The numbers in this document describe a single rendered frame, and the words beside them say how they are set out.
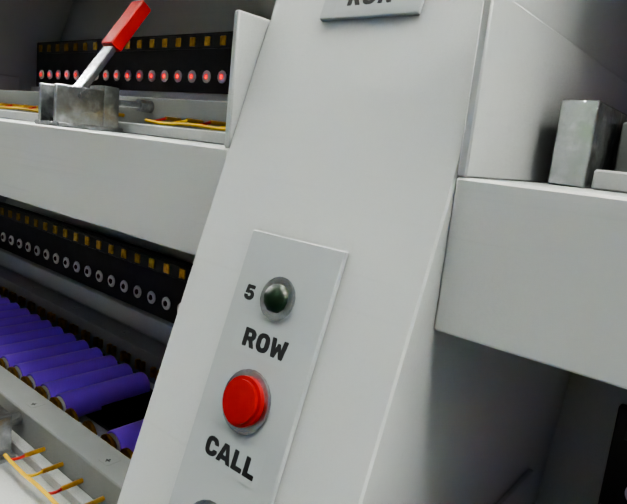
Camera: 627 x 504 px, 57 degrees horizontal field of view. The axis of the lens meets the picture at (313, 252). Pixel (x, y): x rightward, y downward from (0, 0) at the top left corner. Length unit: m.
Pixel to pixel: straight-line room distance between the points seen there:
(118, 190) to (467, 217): 0.17
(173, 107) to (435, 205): 0.24
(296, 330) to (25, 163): 0.23
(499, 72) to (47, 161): 0.24
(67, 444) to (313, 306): 0.21
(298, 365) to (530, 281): 0.07
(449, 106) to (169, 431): 0.14
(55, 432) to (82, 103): 0.18
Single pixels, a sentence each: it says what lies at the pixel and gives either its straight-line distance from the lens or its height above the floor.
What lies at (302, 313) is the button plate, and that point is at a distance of 0.18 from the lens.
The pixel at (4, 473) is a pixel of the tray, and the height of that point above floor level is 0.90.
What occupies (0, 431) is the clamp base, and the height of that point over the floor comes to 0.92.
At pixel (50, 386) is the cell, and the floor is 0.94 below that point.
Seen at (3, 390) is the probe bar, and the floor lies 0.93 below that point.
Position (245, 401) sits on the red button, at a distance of 0.19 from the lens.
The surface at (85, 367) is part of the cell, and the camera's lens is 0.46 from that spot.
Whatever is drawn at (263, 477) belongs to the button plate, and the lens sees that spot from 0.19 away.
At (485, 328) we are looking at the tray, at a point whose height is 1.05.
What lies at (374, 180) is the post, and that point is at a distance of 0.18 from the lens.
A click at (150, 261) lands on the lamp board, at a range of 0.50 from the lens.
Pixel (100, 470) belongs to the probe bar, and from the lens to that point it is 0.33.
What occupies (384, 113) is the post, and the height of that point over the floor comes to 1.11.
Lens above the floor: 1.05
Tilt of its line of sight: 3 degrees up
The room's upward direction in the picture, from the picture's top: 17 degrees clockwise
